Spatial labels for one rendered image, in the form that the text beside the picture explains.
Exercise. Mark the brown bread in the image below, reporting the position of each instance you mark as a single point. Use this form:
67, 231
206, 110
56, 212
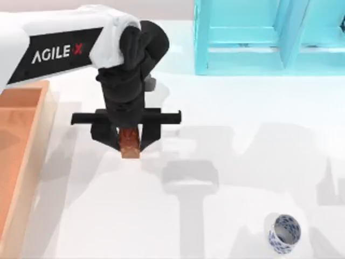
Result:
130, 149

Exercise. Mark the salmon shallow box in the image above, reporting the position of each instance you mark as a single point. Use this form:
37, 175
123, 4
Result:
19, 140

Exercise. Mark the light blue rack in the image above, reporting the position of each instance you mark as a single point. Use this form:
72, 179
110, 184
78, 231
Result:
240, 37

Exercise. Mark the blue and white cup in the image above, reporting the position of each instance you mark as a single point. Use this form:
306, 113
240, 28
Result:
283, 234

